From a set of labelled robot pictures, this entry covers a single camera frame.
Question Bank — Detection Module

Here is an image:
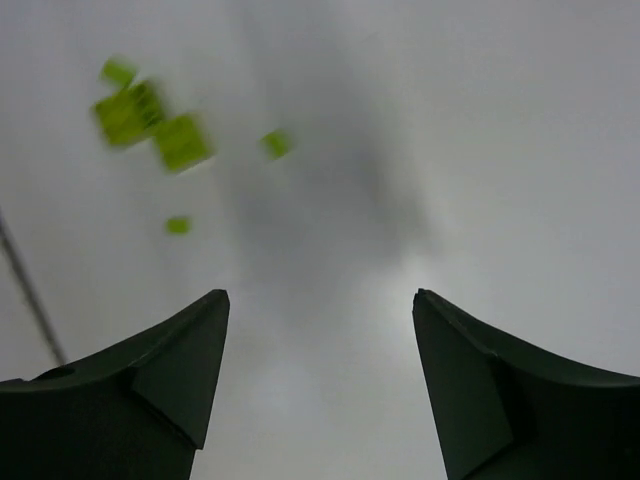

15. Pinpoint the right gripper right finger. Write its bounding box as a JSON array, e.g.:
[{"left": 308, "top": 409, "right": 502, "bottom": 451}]
[{"left": 412, "top": 289, "right": 639, "bottom": 479}]

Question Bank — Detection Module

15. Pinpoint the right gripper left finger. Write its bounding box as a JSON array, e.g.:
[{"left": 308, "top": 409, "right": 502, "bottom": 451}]
[{"left": 1, "top": 290, "right": 230, "bottom": 480}]

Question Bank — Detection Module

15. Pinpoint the tiny lime lego stud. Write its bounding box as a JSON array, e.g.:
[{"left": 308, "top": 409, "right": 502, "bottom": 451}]
[{"left": 164, "top": 216, "right": 192, "bottom": 235}]

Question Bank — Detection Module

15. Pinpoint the lime 2x2 lego brick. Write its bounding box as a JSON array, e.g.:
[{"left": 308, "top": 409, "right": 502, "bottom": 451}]
[{"left": 152, "top": 112, "right": 215, "bottom": 174}]

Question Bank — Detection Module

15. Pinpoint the small lime lego piece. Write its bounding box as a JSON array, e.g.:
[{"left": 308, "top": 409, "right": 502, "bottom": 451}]
[{"left": 260, "top": 128, "right": 294, "bottom": 160}]

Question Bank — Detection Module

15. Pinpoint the small lime curved piece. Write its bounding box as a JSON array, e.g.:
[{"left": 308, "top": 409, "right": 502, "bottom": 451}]
[{"left": 100, "top": 57, "right": 138, "bottom": 90}]

